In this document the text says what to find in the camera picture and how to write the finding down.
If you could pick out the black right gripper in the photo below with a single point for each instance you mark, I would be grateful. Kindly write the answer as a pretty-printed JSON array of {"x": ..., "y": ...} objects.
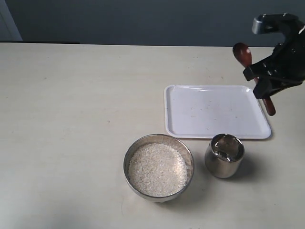
[{"x": 285, "y": 64}]

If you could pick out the brown wooden spoon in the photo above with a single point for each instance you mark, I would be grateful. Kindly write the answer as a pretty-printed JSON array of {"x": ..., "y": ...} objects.
[{"x": 243, "y": 55}]

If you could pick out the small steel cup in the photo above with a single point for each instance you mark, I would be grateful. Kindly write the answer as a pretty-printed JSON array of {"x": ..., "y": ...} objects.
[{"x": 224, "y": 155}]

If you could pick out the steel bowl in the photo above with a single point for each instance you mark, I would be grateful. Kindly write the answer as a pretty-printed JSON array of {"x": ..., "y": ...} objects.
[{"x": 169, "y": 141}]

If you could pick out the white rice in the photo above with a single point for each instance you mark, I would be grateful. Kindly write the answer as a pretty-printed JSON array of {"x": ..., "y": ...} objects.
[{"x": 157, "y": 170}]

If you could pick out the white plastic tray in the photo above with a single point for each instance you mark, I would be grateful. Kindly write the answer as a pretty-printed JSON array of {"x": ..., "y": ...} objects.
[{"x": 203, "y": 111}]

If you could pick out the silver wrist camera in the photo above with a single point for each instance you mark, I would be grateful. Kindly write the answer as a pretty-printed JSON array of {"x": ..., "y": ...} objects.
[{"x": 269, "y": 23}]

